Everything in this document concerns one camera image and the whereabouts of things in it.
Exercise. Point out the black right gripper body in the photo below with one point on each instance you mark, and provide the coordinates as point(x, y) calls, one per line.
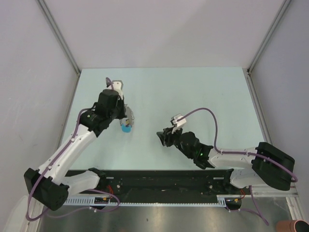
point(173, 138)

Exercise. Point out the metal key organizer with rings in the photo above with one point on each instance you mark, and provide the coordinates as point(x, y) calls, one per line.
point(127, 122)

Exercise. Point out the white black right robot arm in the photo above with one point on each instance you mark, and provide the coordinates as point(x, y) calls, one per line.
point(264, 164)

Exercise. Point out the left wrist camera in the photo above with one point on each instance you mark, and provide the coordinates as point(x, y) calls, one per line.
point(116, 85)

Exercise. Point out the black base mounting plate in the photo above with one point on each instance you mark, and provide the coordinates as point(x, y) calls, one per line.
point(212, 182)

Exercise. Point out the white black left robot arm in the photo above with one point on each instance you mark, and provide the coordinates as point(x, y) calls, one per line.
point(49, 184)

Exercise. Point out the pink cylindrical object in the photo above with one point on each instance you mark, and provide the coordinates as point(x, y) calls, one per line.
point(292, 226)

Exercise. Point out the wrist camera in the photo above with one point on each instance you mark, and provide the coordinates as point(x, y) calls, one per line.
point(116, 85)
point(178, 121)

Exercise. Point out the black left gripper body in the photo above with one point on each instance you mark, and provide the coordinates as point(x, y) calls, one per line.
point(119, 112)

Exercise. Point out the grey slotted cable duct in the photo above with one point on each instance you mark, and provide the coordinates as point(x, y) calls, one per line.
point(161, 200)

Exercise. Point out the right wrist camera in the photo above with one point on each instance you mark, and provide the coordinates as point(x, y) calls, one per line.
point(178, 121)

